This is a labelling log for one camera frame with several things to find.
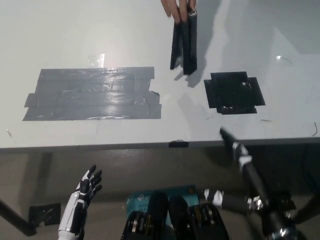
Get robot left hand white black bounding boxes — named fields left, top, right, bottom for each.
left=57, top=164, right=104, bottom=240

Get person's bare hand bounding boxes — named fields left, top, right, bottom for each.
left=161, top=0, right=197, bottom=24

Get robot right hand white black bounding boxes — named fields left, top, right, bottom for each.
left=218, top=126, right=253, bottom=166

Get black stapler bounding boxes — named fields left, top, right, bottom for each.
left=169, top=8, right=199, bottom=76

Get black tape piece on floor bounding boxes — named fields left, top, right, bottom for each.
left=28, top=201, right=62, bottom=227

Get large black tape patch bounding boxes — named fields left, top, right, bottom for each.
left=203, top=71, right=266, bottom=116

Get small black tape strip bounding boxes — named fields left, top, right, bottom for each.
left=168, top=139, right=190, bottom=149

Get black table leg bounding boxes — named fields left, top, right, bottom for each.
left=0, top=198, right=36, bottom=237
left=291, top=191, right=320, bottom=225

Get thin curled wire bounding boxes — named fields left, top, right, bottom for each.
left=276, top=55, right=294, bottom=65

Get grey duct tape patch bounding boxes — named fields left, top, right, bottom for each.
left=21, top=66, right=163, bottom=123

